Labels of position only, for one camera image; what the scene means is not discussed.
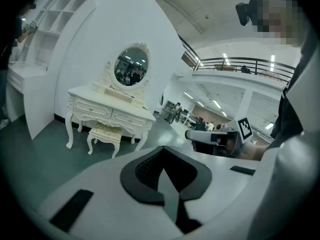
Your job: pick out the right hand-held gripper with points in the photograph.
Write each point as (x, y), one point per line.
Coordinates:
(232, 144)

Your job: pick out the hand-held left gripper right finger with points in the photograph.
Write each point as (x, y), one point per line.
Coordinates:
(195, 181)

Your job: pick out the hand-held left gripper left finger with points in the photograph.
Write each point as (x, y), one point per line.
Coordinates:
(130, 181)

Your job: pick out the cream upholstered stool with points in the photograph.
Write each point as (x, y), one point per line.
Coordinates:
(105, 131)

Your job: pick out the white ornate dressing table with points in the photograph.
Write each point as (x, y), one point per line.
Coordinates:
(95, 109)

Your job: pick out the person's right forearm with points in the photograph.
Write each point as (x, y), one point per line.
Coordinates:
(255, 152)

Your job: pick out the oval vanity mirror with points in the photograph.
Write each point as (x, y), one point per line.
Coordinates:
(131, 66)

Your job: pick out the person's black shirt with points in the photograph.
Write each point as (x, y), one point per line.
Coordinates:
(287, 119)

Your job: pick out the black metal railing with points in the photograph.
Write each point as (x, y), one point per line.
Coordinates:
(237, 58)

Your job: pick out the white shelf cabinet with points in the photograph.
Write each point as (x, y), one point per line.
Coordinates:
(40, 104)

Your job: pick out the person's head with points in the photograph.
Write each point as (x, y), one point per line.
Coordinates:
(280, 14)

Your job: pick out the black head-worn camera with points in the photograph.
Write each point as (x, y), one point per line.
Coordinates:
(243, 11)

